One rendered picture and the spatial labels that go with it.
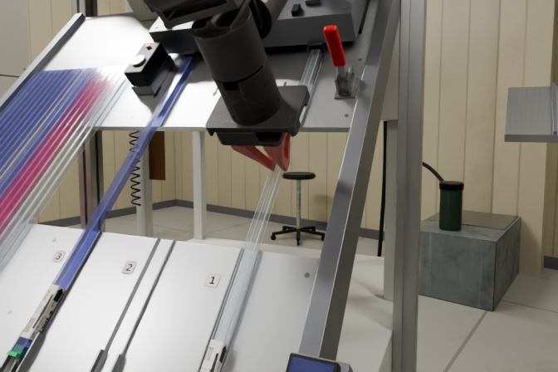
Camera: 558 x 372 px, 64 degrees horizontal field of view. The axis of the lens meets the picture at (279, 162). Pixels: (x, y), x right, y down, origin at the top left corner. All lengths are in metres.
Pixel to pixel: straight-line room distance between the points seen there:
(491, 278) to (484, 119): 1.35
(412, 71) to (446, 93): 2.86
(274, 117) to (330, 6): 0.26
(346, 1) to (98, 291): 0.49
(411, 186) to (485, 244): 1.84
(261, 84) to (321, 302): 0.21
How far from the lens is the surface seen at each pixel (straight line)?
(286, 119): 0.44
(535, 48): 3.36
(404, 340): 0.89
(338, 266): 0.44
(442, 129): 3.67
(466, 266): 2.68
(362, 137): 0.53
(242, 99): 0.43
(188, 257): 0.52
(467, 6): 3.73
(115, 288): 0.55
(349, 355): 0.79
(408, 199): 0.82
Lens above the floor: 0.99
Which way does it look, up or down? 5 degrees down
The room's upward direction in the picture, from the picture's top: straight up
